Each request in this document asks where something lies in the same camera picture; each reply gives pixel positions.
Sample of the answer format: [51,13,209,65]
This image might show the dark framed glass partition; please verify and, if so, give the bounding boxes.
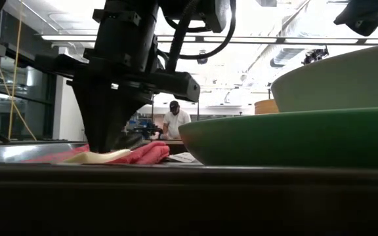
[0,32,60,145]

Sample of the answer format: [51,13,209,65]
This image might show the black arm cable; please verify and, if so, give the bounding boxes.
[165,0,236,73]

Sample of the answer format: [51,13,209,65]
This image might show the black round ceiling device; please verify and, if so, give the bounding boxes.
[197,50,209,65]

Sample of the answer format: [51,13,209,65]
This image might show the black ceiling mounted rig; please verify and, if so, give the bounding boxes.
[302,47,329,66]

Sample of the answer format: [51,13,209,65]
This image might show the green plate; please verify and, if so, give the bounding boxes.
[178,106,378,168]

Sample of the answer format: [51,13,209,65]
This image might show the white barcode label tag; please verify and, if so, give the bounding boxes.
[168,151,198,164]

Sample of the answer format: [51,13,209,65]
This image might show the grey bowl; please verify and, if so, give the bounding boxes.
[270,41,378,113]

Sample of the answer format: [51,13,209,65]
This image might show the long ceiling light bar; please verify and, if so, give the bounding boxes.
[41,34,378,46]

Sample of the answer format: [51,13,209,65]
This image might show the person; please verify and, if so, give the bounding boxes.
[161,100,192,140]

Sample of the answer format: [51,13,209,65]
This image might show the orange cup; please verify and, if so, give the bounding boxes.
[253,98,280,115]

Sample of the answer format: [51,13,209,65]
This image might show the dark brown serving tray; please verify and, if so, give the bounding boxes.
[0,142,378,236]

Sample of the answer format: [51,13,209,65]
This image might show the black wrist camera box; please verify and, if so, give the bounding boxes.
[161,0,232,33]

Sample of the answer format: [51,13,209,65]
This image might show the red cloth napkin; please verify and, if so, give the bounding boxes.
[23,140,171,165]

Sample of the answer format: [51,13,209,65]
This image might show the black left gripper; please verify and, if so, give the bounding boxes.
[33,0,200,153]

